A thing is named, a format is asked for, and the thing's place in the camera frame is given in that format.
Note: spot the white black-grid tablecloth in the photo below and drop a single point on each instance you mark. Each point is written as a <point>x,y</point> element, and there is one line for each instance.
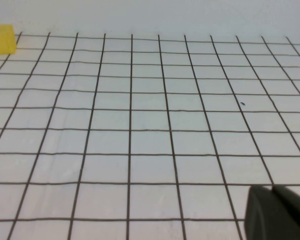
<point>140,120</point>

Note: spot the yellow foam cube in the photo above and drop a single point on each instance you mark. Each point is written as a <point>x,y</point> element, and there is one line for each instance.
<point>1,40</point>

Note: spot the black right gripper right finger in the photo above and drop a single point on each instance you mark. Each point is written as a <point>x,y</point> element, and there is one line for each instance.
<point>296,215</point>

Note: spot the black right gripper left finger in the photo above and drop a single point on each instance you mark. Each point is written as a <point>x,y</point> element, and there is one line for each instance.
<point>262,217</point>

